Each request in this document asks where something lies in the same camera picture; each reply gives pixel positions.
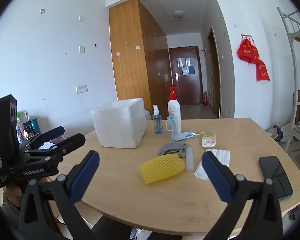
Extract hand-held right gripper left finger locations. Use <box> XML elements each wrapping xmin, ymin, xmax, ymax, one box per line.
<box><xmin>18</xmin><ymin>150</ymin><xmax>100</xmax><ymax>240</ymax></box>

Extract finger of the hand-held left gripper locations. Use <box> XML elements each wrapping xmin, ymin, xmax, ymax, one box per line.
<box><xmin>25</xmin><ymin>133</ymin><xmax>86</xmax><ymax>171</ymax></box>
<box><xmin>19</xmin><ymin>126</ymin><xmax>65</xmax><ymax>151</ymax></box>

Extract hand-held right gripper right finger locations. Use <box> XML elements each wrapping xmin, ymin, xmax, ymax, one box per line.
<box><xmin>201</xmin><ymin>151</ymin><xmax>283</xmax><ymax>240</ymax></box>

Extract white paper napkin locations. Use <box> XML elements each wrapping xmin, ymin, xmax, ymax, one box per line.
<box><xmin>194</xmin><ymin>148</ymin><xmax>231</xmax><ymax>180</ymax></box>

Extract translucent white tube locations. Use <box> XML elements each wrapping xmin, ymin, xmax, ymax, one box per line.
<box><xmin>185</xmin><ymin>147</ymin><xmax>194</xmax><ymax>172</ymax></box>

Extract floral tissue packet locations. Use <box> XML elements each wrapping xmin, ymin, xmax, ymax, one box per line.
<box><xmin>201</xmin><ymin>134</ymin><xmax>217</xmax><ymax>148</ymax></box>

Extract white foam box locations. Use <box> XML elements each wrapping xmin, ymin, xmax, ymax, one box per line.
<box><xmin>91</xmin><ymin>97</ymin><xmax>147</xmax><ymax>148</ymax></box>

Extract blue face mask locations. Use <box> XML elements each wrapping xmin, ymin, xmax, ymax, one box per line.
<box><xmin>170</xmin><ymin>131</ymin><xmax>205</xmax><ymax>142</ymax></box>
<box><xmin>166</xmin><ymin>116</ymin><xmax>178</xmax><ymax>133</ymax></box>

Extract grey sock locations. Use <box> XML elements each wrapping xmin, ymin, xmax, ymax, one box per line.
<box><xmin>158</xmin><ymin>142</ymin><xmax>187</xmax><ymax>158</ymax></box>

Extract yellow foam fruit net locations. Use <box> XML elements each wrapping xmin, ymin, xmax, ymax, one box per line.
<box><xmin>139</xmin><ymin>154</ymin><xmax>186</xmax><ymax>185</ymax></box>

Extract person's left hand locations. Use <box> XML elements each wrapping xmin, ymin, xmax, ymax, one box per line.
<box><xmin>4</xmin><ymin>181</ymin><xmax>28</xmax><ymax>207</ymax></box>

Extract printed paper sheet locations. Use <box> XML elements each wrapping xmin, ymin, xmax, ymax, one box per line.
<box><xmin>37</xmin><ymin>142</ymin><xmax>56</xmax><ymax>151</ymax></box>

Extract teal thermos cup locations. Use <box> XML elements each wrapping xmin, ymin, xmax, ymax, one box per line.
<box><xmin>30</xmin><ymin>118</ymin><xmax>42</xmax><ymax>134</ymax></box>

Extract black smartphone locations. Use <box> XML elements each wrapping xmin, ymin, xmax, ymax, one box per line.
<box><xmin>259</xmin><ymin>156</ymin><xmax>293</xmax><ymax>201</ymax></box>

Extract white pump lotion bottle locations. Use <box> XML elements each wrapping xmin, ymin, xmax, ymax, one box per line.
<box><xmin>168</xmin><ymin>87</ymin><xmax>182</xmax><ymax>134</ymax></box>

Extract clear blue spray bottle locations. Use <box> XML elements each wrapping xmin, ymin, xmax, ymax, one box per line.
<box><xmin>152</xmin><ymin>104</ymin><xmax>164</xmax><ymax>135</ymax></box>

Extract dark brown entrance door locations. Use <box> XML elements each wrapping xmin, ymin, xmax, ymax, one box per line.
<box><xmin>168</xmin><ymin>46</ymin><xmax>203</xmax><ymax>105</ymax></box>

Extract brown side door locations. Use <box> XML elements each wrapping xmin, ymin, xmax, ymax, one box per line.
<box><xmin>207</xmin><ymin>26</ymin><xmax>221</xmax><ymax>118</ymax></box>

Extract wooden wardrobe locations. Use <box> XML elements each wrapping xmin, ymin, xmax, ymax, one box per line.
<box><xmin>109</xmin><ymin>0</ymin><xmax>171</xmax><ymax>113</ymax></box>

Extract red cloth bag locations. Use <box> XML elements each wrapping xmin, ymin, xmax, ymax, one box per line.
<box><xmin>255</xmin><ymin>60</ymin><xmax>270</xmax><ymax>82</ymax></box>
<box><xmin>237</xmin><ymin>38</ymin><xmax>262</xmax><ymax>64</ymax></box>

